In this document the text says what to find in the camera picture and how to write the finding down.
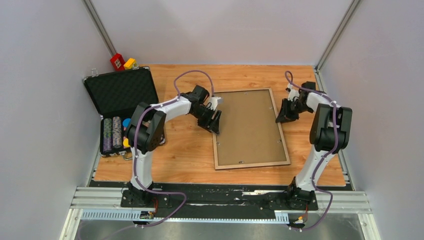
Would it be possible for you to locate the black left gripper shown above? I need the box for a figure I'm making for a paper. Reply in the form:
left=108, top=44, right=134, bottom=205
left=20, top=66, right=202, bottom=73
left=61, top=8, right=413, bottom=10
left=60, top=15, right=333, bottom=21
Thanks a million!
left=191, top=106, right=223, bottom=136

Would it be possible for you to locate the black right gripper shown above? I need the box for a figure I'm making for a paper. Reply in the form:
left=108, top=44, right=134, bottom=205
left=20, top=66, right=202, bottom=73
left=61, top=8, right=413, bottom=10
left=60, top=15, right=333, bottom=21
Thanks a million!
left=276, top=98, right=312, bottom=124

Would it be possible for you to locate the brown cardboard backing board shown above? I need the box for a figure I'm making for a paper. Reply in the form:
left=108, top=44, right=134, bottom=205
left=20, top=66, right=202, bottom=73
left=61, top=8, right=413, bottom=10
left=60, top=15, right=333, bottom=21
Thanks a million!
left=215, top=90, right=288, bottom=167

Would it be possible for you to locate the wooden picture frame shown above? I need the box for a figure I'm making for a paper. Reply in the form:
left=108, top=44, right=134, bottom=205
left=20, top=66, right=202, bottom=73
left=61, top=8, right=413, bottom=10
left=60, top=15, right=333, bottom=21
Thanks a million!
left=211, top=87, right=292, bottom=171

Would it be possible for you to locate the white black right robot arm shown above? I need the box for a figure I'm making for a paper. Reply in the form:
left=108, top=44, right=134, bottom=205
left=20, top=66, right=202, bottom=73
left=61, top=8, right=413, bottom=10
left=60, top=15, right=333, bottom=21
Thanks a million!
left=275, top=81, right=353, bottom=209

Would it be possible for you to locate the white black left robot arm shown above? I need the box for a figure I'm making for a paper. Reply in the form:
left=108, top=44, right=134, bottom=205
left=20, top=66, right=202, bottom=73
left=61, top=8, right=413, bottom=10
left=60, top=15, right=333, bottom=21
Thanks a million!
left=124, top=85, right=223, bottom=207

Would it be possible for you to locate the blue round chip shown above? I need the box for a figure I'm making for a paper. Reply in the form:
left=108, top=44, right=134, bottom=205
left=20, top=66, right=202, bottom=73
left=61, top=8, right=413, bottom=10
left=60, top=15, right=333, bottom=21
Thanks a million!
left=122, top=118, right=131, bottom=129

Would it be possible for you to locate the yellow round chip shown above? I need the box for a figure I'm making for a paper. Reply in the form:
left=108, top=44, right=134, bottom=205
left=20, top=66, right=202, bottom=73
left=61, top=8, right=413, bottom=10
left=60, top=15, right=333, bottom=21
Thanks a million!
left=122, top=138, right=131, bottom=148

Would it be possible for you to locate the grey pink chip stack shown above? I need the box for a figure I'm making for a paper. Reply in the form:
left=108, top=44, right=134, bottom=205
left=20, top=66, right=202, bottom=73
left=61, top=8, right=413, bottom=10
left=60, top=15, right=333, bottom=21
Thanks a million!
left=112, top=116, right=123, bottom=149

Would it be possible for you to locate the black poker chip case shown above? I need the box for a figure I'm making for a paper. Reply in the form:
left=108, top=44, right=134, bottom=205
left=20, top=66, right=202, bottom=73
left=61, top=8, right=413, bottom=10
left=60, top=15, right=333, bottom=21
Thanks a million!
left=82, top=66, right=159, bottom=157

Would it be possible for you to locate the yellow toy block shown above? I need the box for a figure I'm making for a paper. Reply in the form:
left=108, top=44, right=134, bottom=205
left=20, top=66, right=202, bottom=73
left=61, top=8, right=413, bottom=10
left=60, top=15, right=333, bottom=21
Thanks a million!
left=123, top=57, right=139, bottom=70

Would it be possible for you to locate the green purple chip stack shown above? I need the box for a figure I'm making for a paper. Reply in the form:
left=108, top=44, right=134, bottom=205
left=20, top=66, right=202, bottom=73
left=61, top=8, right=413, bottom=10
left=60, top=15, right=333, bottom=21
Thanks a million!
left=102, top=118, right=113, bottom=154

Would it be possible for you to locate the red toy house block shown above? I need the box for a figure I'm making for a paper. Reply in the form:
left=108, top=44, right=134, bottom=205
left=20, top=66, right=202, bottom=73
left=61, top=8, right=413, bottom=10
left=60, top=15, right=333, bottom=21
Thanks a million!
left=109, top=53, right=126, bottom=72

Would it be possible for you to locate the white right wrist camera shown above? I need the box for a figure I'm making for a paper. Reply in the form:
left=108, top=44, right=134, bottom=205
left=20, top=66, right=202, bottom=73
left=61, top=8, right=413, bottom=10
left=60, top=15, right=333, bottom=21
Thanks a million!
left=286, top=83, right=300, bottom=102

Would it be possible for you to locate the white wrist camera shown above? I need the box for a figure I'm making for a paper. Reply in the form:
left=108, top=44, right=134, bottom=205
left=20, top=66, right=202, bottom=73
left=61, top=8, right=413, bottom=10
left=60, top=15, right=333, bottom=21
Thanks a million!
left=206, top=96, right=223, bottom=111
left=286, top=83, right=300, bottom=102

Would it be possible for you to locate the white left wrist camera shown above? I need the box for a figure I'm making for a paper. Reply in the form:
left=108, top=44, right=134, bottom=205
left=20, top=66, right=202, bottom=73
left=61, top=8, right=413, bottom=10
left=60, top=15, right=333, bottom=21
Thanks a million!
left=206, top=96, right=223, bottom=111

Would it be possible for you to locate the aluminium rail frame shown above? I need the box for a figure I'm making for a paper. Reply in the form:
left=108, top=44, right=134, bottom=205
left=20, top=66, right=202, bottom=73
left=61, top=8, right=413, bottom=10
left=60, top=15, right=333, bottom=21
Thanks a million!
left=60, top=64, right=378, bottom=240

